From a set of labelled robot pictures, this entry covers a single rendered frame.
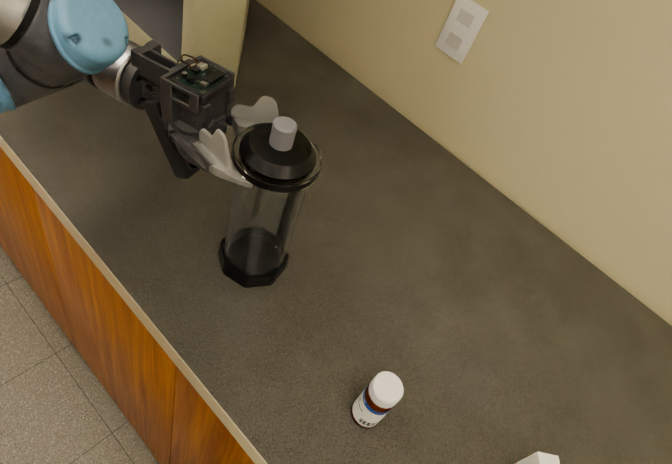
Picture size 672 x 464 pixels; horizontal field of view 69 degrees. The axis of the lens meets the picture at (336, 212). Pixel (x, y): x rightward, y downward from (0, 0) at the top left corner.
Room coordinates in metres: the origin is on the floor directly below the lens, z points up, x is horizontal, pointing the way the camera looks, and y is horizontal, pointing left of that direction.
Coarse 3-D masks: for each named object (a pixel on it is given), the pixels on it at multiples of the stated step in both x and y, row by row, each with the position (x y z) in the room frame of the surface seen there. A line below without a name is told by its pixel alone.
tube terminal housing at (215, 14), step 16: (192, 0) 0.71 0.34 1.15; (208, 0) 0.73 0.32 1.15; (224, 0) 0.76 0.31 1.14; (240, 0) 0.79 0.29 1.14; (192, 16) 0.71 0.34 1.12; (208, 16) 0.73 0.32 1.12; (224, 16) 0.76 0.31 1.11; (240, 16) 0.80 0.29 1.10; (144, 32) 0.77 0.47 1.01; (192, 32) 0.71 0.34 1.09; (208, 32) 0.74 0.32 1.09; (224, 32) 0.77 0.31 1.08; (240, 32) 0.80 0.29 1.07; (192, 48) 0.71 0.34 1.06; (208, 48) 0.74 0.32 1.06; (224, 48) 0.77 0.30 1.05; (240, 48) 0.82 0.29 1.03; (192, 64) 0.71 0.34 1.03; (224, 64) 0.77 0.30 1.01
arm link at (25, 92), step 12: (0, 48) 0.37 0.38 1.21; (0, 60) 0.36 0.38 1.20; (0, 72) 0.36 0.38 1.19; (12, 72) 0.36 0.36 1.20; (0, 84) 0.35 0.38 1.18; (12, 84) 0.36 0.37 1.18; (24, 84) 0.36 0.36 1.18; (72, 84) 0.44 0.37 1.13; (0, 96) 0.35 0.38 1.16; (12, 96) 0.36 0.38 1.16; (24, 96) 0.37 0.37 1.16; (36, 96) 0.38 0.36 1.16; (0, 108) 0.35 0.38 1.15; (12, 108) 0.36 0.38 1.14
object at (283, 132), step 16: (256, 128) 0.44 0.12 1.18; (272, 128) 0.43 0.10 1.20; (288, 128) 0.43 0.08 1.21; (240, 144) 0.42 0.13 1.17; (256, 144) 0.42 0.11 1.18; (272, 144) 0.42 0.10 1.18; (288, 144) 0.43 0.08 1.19; (304, 144) 0.45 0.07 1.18; (256, 160) 0.40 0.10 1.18; (272, 160) 0.40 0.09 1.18; (288, 160) 0.41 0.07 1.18; (304, 160) 0.42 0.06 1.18; (272, 176) 0.39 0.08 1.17; (288, 176) 0.40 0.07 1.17
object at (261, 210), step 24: (312, 144) 0.47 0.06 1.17; (240, 192) 0.40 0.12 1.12; (264, 192) 0.39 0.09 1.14; (288, 192) 0.39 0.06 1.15; (240, 216) 0.39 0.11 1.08; (264, 216) 0.39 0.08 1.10; (288, 216) 0.41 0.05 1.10; (240, 240) 0.39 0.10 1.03; (264, 240) 0.39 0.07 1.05; (288, 240) 0.42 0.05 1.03; (240, 264) 0.39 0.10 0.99; (264, 264) 0.40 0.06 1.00
